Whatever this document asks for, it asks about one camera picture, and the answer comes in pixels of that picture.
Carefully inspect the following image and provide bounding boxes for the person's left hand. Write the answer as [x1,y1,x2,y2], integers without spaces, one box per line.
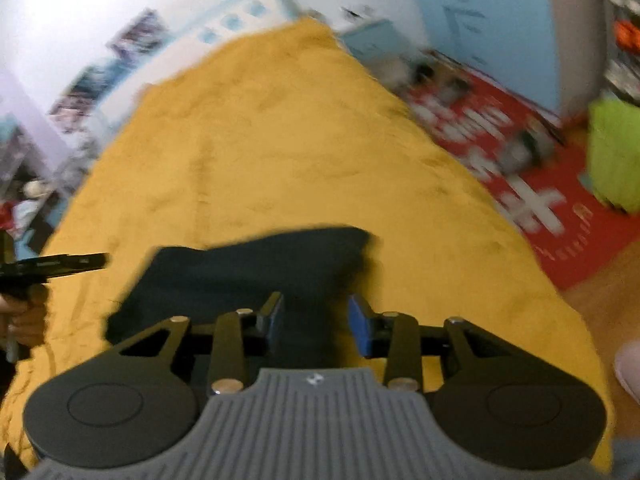
[0,287,49,361]

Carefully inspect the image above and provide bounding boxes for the yellow quilt bed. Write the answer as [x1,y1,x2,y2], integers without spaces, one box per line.
[0,16,616,473]

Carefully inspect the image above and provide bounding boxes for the red printed floor mat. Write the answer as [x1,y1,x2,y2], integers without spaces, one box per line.
[400,60,640,292]

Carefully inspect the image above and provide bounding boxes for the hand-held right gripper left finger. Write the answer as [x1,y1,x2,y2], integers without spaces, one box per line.
[107,291,286,398]

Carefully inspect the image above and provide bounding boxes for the cluttered storage rack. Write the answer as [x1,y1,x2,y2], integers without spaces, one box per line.
[597,0,640,98]

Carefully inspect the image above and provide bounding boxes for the blue and white wardrobe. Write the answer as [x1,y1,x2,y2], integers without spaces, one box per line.
[402,0,563,113]

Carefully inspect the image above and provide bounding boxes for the green storage box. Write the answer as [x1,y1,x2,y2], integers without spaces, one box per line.
[587,95,640,217]

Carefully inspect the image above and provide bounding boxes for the blue nightstand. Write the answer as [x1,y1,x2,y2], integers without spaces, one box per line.
[342,19,403,78]

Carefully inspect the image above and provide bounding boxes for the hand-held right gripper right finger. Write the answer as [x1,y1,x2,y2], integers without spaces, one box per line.
[348,294,531,393]

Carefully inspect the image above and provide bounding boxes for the wall poster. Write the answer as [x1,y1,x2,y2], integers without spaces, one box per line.
[107,8,172,62]
[49,64,112,135]

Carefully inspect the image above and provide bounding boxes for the black pants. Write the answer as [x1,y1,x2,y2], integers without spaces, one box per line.
[104,226,383,361]

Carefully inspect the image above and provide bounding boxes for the pink slipper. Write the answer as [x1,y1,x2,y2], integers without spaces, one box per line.
[614,340,640,406]

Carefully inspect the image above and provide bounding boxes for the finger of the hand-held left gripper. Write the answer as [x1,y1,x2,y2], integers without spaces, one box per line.
[47,253,109,277]

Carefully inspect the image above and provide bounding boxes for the cluttered desk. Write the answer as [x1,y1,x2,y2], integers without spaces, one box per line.
[0,115,76,256]

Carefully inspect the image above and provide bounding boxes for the white and blue headboard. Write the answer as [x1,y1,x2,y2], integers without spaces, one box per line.
[97,0,303,128]

